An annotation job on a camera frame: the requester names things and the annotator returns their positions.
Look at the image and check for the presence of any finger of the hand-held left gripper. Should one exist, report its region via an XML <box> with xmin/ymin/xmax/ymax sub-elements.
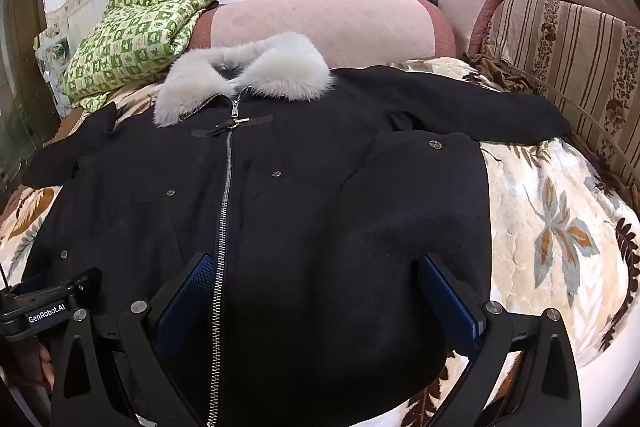
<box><xmin>14</xmin><ymin>268</ymin><xmax>103</xmax><ymax>304</ymax></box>

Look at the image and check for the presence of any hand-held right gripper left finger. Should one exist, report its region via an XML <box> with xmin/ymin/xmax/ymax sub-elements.
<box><xmin>50</xmin><ymin>252</ymin><xmax>221</xmax><ymax>427</ymax></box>

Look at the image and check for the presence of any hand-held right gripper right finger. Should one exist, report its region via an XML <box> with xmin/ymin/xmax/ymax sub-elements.
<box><xmin>417</xmin><ymin>254</ymin><xmax>583</xmax><ymax>427</ymax></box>

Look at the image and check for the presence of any black coat with fur collar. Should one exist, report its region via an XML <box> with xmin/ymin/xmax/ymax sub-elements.
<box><xmin>22</xmin><ymin>32</ymin><xmax>573</xmax><ymax>425</ymax></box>

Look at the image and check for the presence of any person's left hand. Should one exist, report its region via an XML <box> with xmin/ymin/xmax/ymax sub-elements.
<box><xmin>31</xmin><ymin>340</ymin><xmax>57</xmax><ymax>390</ymax></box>

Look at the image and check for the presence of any leaf print blanket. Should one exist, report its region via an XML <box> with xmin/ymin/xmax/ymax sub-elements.
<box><xmin>0</xmin><ymin>57</ymin><xmax>640</xmax><ymax>427</ymax></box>

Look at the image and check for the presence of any pale floral cloth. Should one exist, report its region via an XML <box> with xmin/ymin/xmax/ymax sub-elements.
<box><xmin>34</xmin><ymin>24</ymin><xmax>76</xmax><ymax>92</ymax></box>

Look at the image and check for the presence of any dark wooden cabinet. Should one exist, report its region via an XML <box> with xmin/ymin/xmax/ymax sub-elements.
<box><xmin>0</xmin><ymin>0</ymin><xmax>63</xmax><ymax>190</ymax></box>

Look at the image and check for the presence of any brown cloth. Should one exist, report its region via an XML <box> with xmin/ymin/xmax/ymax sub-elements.
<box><xmin>462</xmin><ymin>52</ymin><xmax>536</xmax><ymax>96</ymax></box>

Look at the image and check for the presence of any green checkered pillow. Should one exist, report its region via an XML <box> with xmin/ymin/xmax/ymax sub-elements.
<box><xmin>60</xmin><ymin>0</ymin><xmax>221</xmax><ymax>112</ymax></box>

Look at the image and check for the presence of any striped floral sofa cushion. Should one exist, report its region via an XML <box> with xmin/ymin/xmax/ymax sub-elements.
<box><xmin>480</xmin><ymin>0</ymin><xmax>640</xmax><ymax>208</ymax></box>

